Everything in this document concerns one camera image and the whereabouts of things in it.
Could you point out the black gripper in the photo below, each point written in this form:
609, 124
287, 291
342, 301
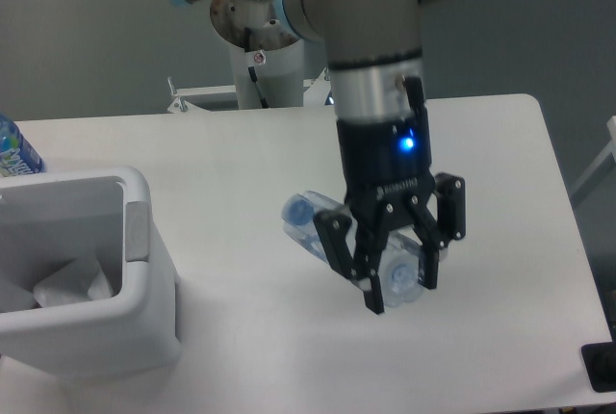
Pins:
389, 186

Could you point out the clear plastic bottle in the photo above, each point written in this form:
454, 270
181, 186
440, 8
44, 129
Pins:
399, 264

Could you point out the clear plastic wrapper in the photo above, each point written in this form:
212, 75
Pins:
81, 280

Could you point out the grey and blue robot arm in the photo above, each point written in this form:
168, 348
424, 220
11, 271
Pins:
374, 58

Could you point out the white plastic trash can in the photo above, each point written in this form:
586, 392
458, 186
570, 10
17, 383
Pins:
50, 219

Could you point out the black table clamp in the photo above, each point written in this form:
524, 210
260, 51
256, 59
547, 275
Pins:
599, 361

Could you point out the white furniture leg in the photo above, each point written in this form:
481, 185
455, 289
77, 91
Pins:
597, 170

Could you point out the blue labelled drink bottle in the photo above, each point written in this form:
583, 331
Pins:
18, 157

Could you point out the white pedestal base frame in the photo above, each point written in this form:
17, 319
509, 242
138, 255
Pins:
316, 92

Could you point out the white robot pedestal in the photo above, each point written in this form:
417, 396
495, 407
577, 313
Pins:
267, 61

